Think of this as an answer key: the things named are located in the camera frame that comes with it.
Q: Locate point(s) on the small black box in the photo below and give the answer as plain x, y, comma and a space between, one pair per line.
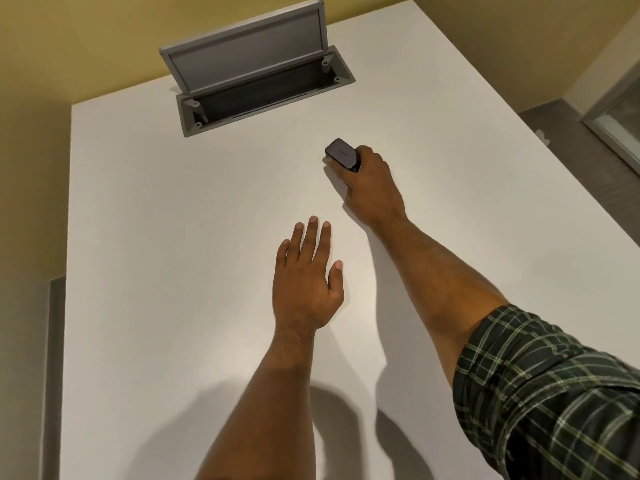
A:
342, 154

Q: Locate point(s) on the person's left hand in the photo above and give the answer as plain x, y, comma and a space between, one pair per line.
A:
303, 289

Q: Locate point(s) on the person's left thumb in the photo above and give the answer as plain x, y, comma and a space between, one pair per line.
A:
336, 282

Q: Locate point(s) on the person's left little finger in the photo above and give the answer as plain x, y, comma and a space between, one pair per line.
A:
282, 254

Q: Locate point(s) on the grey framed window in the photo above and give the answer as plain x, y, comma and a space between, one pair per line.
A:
617, 124

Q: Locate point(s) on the person's right hand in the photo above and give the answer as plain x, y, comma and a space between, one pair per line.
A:
374, 192

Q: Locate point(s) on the dark plaid shirt sleeve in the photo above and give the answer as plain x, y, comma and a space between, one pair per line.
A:
550, 399

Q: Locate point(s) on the person's right forearm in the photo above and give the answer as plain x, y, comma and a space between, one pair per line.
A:
440, 289

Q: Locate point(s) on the person's left middle finger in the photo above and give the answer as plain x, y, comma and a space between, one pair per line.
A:
310, 237

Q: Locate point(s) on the person's right thumb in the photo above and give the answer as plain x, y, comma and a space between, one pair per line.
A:
364, 157

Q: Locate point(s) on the person's left forearm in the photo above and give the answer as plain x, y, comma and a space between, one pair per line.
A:
264, 409

